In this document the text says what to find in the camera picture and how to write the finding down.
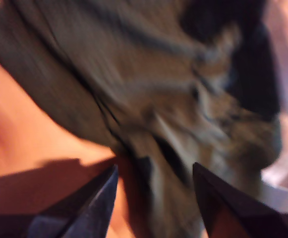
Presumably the olive green underwear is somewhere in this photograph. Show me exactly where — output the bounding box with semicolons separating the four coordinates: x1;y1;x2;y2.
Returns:
0;0;283;238

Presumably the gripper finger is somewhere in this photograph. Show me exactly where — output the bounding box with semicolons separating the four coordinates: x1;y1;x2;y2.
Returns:
180;0;282;122
192;162;288;238
27;165;119;238

